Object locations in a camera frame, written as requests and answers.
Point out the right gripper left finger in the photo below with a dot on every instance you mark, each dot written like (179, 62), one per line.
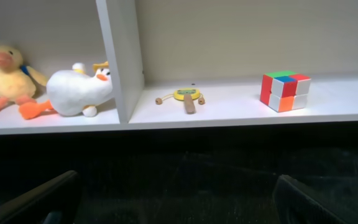
(33, 202)

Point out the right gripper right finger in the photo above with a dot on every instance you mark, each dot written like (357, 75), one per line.
(300, 205)

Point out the many-coloured puzzle cube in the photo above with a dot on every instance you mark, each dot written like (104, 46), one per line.
(283, 90)

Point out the white plush goose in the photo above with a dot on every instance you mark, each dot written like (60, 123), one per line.
(73, 91)

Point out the yellow plush duck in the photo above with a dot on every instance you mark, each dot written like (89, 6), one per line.
(9, 81)

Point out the yellow rattle drum toy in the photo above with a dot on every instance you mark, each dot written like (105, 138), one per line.
(186, 96)

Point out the white shelf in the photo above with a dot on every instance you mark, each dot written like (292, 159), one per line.
(228, 46)

